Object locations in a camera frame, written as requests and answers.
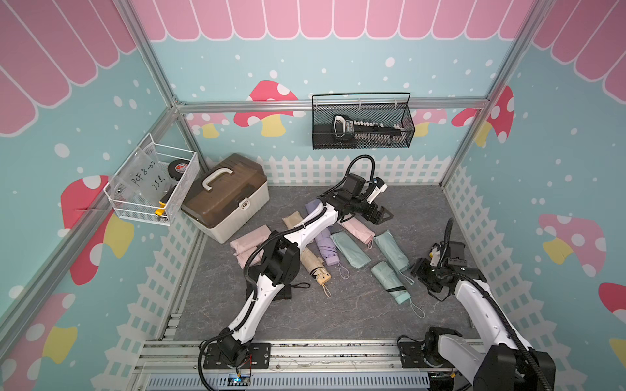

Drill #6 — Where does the mint sleeved umbrella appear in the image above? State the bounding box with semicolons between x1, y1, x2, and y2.
330;231;372;270
373;231;415;285

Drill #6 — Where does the black umbrella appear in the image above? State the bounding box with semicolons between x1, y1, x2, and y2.
274;282;311;301

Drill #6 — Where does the light pink umbrella sleeve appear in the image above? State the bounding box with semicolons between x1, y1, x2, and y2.
230;225;272;268

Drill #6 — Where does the purple sleeved umbrella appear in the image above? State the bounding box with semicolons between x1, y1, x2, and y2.
305;199;325;220

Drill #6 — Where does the beige sleeved umbrella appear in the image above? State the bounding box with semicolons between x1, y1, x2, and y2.
283;211;303;230

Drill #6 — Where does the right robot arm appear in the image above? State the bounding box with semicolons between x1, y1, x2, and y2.
398;239;556;390

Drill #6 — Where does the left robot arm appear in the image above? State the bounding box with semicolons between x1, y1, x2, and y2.
197;174;393;370

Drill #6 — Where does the pink sleeved umbrella rear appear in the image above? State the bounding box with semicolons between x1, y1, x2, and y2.
340;217;375;249

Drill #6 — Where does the socket set in basket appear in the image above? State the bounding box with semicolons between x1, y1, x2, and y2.
332;115;406;146

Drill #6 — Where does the brown white tool box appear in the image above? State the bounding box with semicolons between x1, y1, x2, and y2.
182;153;270;244

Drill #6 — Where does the black tape roll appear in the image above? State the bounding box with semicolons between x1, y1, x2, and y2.
167;159;190;182

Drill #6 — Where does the yellow black utility knife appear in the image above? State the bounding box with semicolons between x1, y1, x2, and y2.
155;187;175;218

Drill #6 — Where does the black wire wall basket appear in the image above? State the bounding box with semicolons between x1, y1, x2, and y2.
311;92;415;149

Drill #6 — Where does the clear plastic wall bin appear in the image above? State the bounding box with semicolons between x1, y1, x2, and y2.
104;135;200;226

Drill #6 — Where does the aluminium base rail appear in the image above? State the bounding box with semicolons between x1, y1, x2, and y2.
127;338;471;390

